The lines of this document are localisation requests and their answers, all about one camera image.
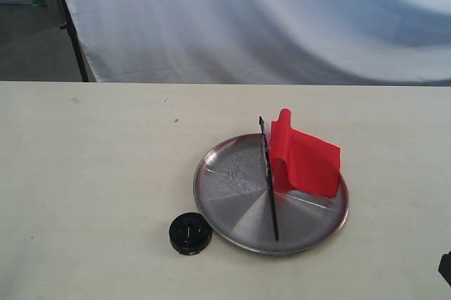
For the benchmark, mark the black backdrop stand pole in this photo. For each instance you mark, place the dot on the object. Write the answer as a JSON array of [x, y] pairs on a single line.
[[69, 27]]

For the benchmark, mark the white backdrop cloth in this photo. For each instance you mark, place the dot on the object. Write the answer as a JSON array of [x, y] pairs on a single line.
[[320, 42]]

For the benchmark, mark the round silver metal plate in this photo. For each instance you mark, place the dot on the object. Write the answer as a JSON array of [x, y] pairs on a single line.
[[230, 191]]

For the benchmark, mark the black round flag base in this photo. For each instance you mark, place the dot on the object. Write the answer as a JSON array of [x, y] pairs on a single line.
[[189, 233]]

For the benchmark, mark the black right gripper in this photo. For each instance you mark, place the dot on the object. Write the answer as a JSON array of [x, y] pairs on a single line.
[[444, 267]]

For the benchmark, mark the red flag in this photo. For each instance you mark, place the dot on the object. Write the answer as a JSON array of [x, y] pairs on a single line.
[[296, 161]]

